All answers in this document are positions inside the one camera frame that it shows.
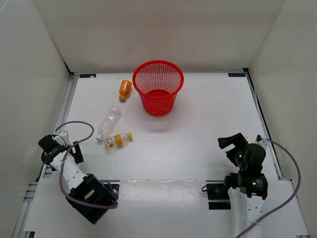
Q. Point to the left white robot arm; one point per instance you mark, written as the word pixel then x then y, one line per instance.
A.
pixel 88 195

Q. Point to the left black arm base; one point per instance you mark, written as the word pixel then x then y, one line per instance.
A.
pixel 113 186

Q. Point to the orange plastic bottle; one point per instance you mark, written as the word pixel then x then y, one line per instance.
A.
pixel 124 90

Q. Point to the small clear orange-label bottle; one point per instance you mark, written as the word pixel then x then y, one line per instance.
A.
pixel 118 141

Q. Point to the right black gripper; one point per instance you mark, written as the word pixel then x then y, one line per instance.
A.
pixel 238 140

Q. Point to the clear crushed plastic bottle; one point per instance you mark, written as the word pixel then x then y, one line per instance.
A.
pixel 108 123

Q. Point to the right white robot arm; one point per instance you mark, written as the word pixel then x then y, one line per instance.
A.
pixel 247 189

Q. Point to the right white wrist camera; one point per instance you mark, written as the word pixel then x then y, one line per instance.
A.
pixel 261 142

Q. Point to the red mesh plastic bin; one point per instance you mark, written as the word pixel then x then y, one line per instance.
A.
pixel 158 82

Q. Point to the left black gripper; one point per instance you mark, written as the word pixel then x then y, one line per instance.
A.
pixel 77 155

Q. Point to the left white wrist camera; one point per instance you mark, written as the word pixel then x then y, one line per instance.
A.
pixel 62 135

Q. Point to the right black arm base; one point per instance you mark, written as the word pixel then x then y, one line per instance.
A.
pixel 217 193

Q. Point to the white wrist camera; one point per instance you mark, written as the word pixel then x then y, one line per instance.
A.
pixel 261 142
pixel 62 135

